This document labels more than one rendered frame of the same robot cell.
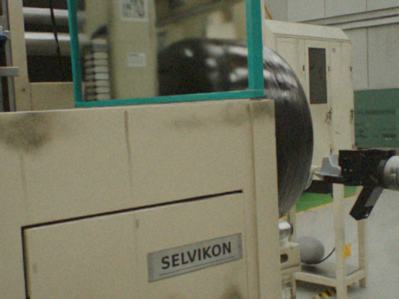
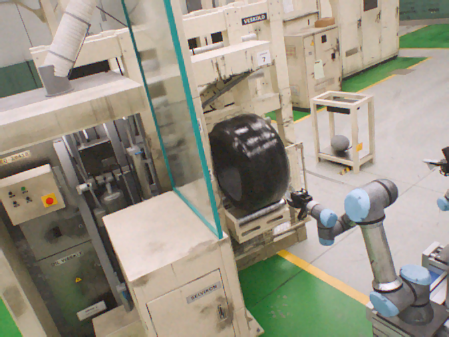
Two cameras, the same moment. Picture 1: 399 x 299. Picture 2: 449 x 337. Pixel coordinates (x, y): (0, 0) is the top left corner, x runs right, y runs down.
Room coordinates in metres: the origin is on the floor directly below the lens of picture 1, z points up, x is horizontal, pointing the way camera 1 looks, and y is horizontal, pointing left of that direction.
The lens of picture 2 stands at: (-0.36, -0.48, 2.13)
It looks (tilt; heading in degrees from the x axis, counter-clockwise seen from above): 25 degrees down; 15
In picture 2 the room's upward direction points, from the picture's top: 12 degrees counter-clockwise
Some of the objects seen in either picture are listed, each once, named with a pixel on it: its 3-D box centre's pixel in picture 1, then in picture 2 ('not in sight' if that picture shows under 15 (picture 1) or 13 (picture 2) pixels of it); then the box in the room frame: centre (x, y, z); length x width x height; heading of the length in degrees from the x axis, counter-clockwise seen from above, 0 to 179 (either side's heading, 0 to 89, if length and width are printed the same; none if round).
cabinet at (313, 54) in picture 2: not in sight; (311, 67); (6.43, -0.47, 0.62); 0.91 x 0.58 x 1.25; 138
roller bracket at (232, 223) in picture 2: not in sight; (222, 214); (1.58, 0.12, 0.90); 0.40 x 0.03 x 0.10; 37
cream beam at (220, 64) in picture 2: not in sight; (220, 64); (2.00, 0.06, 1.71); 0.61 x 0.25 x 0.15; 127
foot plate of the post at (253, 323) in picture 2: not in sight; (237, 326); (1.52, 0.17, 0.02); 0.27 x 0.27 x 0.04; 37
